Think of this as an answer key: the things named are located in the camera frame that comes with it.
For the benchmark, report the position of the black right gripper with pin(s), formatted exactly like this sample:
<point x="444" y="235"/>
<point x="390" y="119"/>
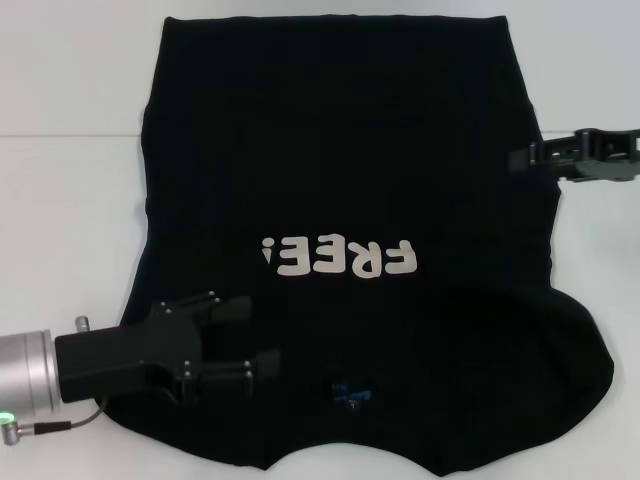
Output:
<point x="610" y="157"/>

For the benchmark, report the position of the black shirt with FREE print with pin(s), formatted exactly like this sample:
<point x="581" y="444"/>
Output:
<point x="325" y="125"/>

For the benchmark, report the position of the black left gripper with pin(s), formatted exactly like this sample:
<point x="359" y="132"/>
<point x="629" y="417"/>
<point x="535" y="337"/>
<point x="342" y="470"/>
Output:
<point x="130" y="355"/>

